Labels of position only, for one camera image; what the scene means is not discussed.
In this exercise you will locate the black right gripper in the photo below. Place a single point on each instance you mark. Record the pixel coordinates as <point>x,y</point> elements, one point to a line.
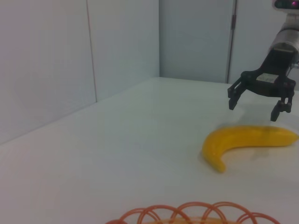
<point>275,67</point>

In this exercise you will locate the yellow banana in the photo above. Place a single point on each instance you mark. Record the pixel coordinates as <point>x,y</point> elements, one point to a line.
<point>215,144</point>

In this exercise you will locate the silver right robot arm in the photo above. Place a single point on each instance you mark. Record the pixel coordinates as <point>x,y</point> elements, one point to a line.
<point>288,35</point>

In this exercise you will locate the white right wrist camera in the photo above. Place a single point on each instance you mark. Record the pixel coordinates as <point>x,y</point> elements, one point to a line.
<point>286,4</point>

